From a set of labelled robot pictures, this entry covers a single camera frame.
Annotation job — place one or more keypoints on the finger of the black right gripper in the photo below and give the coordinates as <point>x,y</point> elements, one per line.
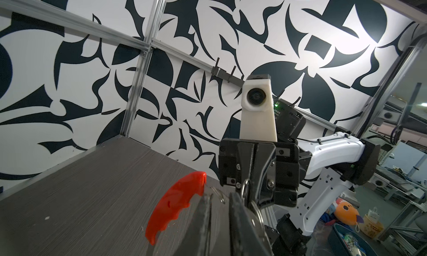
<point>245,164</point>
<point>263,175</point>

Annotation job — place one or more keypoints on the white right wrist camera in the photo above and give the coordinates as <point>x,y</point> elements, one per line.
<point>257,115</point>

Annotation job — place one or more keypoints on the orange plush toy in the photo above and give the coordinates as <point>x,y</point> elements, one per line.
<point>348,214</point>

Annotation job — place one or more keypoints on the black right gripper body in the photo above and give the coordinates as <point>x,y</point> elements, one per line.
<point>287,170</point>

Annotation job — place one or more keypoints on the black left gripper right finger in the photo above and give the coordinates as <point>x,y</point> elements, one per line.
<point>246,237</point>

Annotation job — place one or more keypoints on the blue bin with items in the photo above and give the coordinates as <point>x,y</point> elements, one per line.
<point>345,242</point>

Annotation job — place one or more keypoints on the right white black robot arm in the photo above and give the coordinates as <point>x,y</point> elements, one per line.
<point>305,175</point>

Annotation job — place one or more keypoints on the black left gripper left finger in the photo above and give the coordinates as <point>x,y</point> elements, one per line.
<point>196,241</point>

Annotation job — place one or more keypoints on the black wall hook rail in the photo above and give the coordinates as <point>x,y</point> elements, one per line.
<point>218,72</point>

